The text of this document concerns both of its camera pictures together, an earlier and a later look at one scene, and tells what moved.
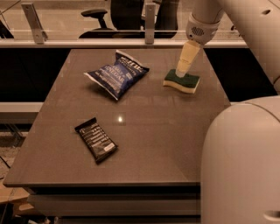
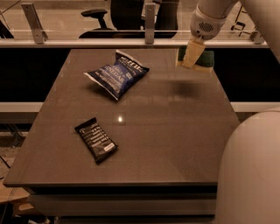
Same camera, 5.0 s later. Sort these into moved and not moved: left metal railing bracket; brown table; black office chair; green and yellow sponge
Moved: green and yellow sponge
Not moved: black office chair; left metal railing bracket; brown table
